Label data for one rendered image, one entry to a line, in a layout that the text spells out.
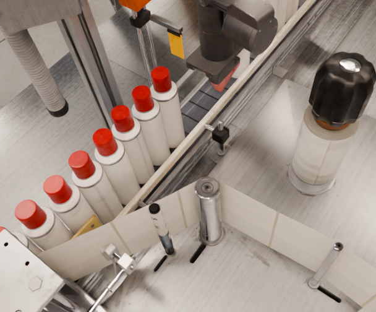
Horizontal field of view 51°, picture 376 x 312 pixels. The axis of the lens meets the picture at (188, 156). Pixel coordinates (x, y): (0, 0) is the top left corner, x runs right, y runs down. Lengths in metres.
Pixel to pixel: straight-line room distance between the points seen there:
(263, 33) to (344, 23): 0.64
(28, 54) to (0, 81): 1.94
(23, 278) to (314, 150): 0.47
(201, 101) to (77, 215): 0.41
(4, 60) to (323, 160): 2.22
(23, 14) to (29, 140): 0.56
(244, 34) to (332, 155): 0.25
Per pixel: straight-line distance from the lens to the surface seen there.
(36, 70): 0.63
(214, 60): 0.68
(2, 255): 0.53
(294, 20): 1.07
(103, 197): 0.69
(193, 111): 0.90
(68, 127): 1.01
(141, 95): 0.67
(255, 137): 0.85
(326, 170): 0.73
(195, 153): 0.85
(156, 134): 0.73
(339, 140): 0.65
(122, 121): 0.65
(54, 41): 2.64
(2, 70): 2.60
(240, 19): 0.59
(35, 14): 0.51
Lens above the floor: 1.58
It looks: 57 degrees down
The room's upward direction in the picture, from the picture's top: 9 degrees counter-clockwise
